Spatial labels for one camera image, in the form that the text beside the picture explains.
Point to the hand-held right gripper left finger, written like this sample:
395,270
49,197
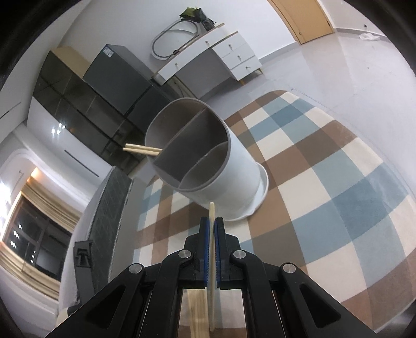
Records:
204,253

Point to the dark glass cabinet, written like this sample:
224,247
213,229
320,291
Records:
74,100

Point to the plaid rug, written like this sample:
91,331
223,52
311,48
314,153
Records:
325,182

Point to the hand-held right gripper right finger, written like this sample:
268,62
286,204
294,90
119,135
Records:
219,253

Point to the wooden door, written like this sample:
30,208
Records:
302,16

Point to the wooden chopstick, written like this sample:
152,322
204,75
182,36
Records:
138,145
195,312
213,211
139,149

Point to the window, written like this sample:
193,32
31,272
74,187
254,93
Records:
35,240

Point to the grey refrigerator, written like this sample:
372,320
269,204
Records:
120,71

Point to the grey bed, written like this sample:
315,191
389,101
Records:
110,221

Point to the oval mirror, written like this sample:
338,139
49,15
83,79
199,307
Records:
175,39

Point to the white dressing desk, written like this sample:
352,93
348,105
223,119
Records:
227,48

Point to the white paper scrap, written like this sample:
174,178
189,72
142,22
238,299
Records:
369,36

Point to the grey divided utensil holder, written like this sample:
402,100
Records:
240,175

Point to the white wardrobe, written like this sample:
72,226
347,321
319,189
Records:
61,149

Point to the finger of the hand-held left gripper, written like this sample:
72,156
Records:
85,282

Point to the beige curtain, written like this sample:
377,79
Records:
55,208

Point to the green plant in black wrap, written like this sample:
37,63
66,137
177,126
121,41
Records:
191,13

